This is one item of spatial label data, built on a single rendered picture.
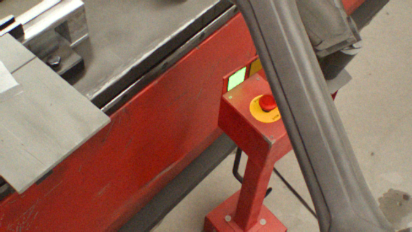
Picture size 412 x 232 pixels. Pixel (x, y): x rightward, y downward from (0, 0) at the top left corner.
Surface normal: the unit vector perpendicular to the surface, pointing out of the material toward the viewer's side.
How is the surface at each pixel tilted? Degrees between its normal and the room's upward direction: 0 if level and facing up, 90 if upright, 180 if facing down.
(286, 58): 41
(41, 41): 90
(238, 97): 0
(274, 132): 0
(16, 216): 90
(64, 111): 0
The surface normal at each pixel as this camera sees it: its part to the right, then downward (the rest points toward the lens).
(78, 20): 0.74, 0.58
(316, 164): -0.40, -0.05
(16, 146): 0.05, -0.57
